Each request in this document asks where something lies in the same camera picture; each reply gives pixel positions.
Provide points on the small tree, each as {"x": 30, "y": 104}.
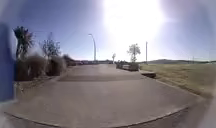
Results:
{"x": 113, "y": 57}

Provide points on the row of parked cars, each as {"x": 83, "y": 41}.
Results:
{"x": 92, "y": 62}

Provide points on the curved street lamp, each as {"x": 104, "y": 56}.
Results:
{"x": 94, "y": 50}

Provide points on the lone leafy tree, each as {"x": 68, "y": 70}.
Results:
{"x": 133, "y": 50}

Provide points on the grey asphalt path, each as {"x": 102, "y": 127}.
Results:
{"x": 106, "y": 96}

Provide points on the tall pole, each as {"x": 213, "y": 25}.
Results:
{"x": 146, "y": 53}

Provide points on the flat concrete block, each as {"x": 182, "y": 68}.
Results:
{"x": 148, "y": 73}

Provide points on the thin bare tree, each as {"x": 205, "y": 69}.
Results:
{"x": 51, "y": 47}

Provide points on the distant hill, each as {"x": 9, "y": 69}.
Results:
{"x": 172, "y": 61}

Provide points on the row of bushes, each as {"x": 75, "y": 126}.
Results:
{"x": 39, "y": 66}

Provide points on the low stone planter wall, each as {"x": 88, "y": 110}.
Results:
{"x": 129, "y": 66}

